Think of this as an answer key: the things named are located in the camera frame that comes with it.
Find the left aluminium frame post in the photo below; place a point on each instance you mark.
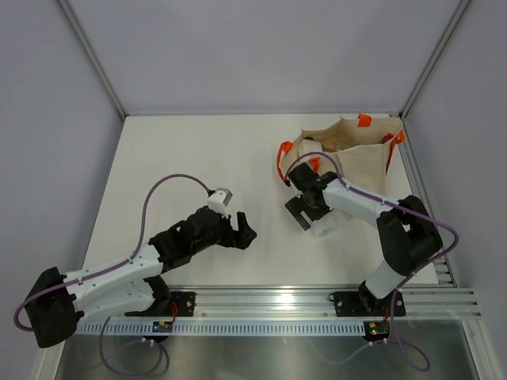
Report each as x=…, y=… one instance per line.
x=83, y=41

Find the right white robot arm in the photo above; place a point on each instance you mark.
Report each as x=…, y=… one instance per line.
x=406, y=236

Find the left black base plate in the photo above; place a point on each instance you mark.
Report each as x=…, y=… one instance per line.
x=180, y=302

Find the aluminium frame post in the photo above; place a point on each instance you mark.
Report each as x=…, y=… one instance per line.
x=83, y=41
x=443, y=41

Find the canvas tote bag orange handles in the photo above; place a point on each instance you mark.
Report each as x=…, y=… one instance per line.
x=352, y=174

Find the aluminium mounting rail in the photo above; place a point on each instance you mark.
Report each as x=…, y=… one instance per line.
x=271, y=303

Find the white rectangular bottle black cap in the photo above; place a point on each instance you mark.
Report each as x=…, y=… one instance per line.
x=327, y=224

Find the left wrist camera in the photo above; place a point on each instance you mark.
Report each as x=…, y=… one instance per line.
x=218, y=200

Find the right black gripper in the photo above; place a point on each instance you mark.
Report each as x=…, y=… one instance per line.
x=296, y=206

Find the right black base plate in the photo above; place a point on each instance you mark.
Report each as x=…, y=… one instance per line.
x=355, y=304

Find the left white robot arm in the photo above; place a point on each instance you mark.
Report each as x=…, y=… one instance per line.
x=59, y=303

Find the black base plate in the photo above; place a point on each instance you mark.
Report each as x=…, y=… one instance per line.
x=180, y=302
x=355, y=304

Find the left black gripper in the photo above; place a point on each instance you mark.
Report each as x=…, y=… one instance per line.
x=239, y=239

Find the white slotted cable duct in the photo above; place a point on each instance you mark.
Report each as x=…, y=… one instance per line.
x=131, y=327

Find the right aluminium frame post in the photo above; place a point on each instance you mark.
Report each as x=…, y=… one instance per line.
x=443, y=41

